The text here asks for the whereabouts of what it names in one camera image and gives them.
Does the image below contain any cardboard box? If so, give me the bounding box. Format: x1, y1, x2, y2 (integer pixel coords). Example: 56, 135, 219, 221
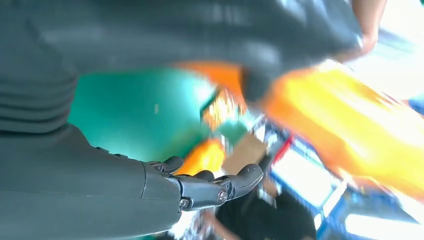
221, 132, 268, 176

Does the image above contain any black hard case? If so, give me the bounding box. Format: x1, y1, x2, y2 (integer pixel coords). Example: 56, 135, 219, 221
211, 192, 317, 240

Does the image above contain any person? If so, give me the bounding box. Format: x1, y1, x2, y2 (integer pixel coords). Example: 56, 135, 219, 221
332, 0, 389, 64

